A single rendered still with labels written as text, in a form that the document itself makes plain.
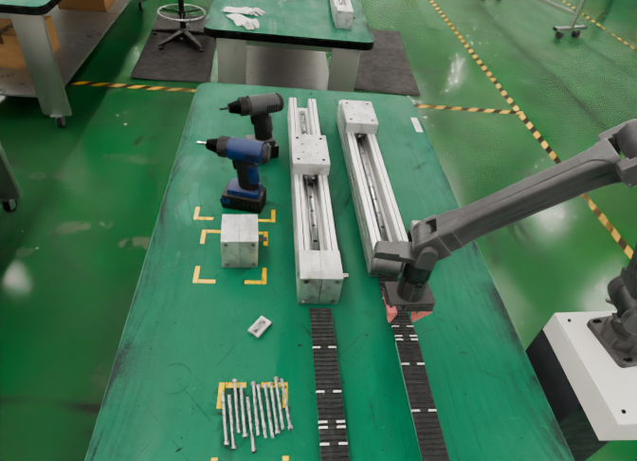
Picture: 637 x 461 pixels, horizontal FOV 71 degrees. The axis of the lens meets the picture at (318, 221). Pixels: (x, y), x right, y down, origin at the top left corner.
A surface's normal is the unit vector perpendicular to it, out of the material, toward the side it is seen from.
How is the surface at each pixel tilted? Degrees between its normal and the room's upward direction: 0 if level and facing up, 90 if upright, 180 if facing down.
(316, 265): 0
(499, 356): 0
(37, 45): 90
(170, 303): 0
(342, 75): 90
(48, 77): 90
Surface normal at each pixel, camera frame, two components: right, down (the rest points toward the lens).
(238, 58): 0.05, 0.67
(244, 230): 0.11, -0.74
